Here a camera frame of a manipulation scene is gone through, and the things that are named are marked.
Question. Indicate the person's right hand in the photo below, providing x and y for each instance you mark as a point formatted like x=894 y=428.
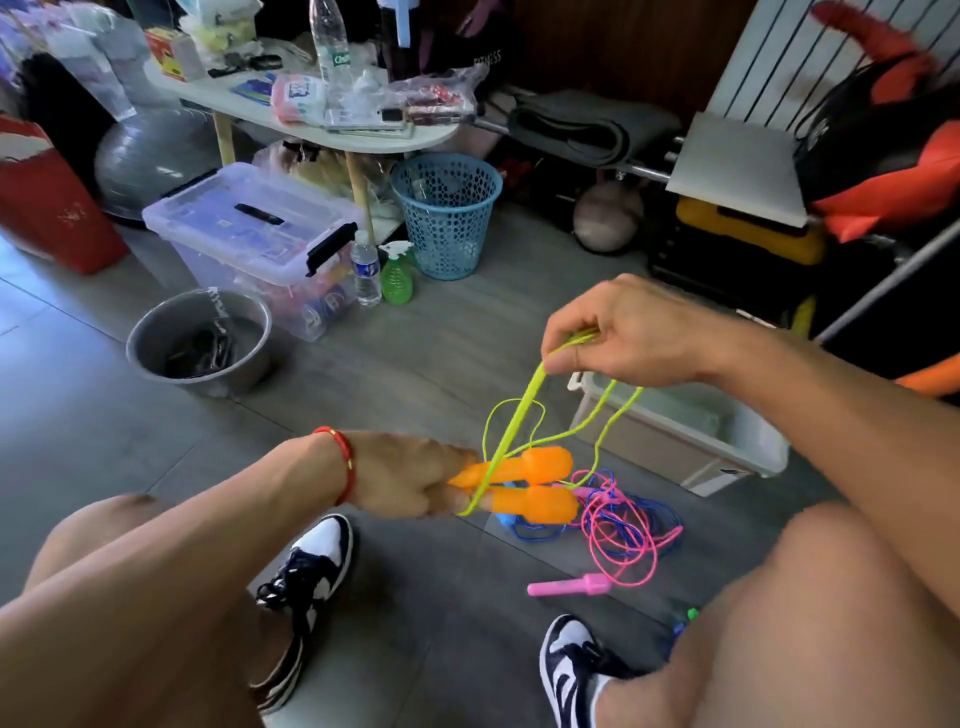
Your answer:
x=645 y=330

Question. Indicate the person's left hand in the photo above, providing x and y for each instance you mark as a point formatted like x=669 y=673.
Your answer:
x=398 y=473

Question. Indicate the white plastic bin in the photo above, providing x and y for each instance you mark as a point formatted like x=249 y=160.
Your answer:
x=690 y=435

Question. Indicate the person's right forearm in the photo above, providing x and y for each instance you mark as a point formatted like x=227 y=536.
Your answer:
x=855 y=450

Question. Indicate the person's left forearm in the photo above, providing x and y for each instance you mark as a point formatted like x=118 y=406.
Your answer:
x=150 y=600

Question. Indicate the person's left leg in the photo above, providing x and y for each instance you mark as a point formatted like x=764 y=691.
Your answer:
x=90 y=540

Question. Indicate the person's leg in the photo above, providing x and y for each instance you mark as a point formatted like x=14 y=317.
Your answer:
x=810 y=630
x=90 y=540

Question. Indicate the person's right leg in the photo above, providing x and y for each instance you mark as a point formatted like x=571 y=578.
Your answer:
x=810 y=630

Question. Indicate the brown ball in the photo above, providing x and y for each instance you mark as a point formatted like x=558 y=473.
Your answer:
x=608 y=218

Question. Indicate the black white left shoe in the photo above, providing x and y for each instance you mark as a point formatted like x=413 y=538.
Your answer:
x=308 y=563

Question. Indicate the black white shoe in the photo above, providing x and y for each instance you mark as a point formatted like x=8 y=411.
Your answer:
x=308 y=563
x=570 y=660

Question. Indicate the yellow black case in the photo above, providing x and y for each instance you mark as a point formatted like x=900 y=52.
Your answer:
x=747 y=230

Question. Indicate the grey flat board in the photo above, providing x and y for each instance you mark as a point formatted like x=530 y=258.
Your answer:
x=743 y=168

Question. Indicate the green spray bottle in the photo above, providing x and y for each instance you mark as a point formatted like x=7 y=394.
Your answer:
x=398 y=278

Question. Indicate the small plastic water bottle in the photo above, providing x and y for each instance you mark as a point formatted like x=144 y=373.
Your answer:
x=366 y=273

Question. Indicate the grey folded mat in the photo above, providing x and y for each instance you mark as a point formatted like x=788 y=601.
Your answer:
x=593 y=128

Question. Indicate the blue mesh plastic basket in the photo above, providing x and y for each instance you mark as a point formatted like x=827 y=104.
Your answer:
x=446 y=218

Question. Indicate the white metal pole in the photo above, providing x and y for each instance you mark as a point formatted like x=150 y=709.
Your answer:
x=885 y=282

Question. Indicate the black white right shoe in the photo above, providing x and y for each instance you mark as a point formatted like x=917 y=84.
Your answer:
x=570 y=660

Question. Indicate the grey metal basin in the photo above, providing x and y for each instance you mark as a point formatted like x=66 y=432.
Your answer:
x=150 y=342

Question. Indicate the multicoloured hula hoop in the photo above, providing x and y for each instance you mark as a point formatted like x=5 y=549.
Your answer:
x=933 y=375

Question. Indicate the black red inflatable toy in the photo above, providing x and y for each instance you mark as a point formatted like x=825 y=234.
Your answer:
x=885 y=150

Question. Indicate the clear bin with black latches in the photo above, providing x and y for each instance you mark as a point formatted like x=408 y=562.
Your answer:
x=225 y=225

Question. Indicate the white radiator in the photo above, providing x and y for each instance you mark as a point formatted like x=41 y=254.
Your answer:
x=780 y=60

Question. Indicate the clear plastic bag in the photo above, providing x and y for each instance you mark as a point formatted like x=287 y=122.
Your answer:
x=435 y=93

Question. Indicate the pink white packet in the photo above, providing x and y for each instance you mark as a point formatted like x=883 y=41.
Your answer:
x=300 y=102

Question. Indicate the grey exercise ball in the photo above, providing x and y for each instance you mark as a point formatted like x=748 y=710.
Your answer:
x=150 y=162

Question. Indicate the white blue tumbler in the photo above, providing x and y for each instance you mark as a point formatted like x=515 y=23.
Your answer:
x=398 y=18

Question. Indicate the white round table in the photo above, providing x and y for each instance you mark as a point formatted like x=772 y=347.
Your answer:
x=225 y=102

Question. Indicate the large plastic water bottle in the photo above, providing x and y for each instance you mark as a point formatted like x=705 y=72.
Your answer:
x=330 y=42

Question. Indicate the red bag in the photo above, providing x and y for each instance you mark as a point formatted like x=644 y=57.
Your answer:
x=53 y=203

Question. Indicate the white green pack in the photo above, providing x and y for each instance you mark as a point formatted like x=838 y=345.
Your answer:
x=218 y=23

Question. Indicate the white plastic bag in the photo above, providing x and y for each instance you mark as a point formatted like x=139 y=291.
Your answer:
x=83 y=60

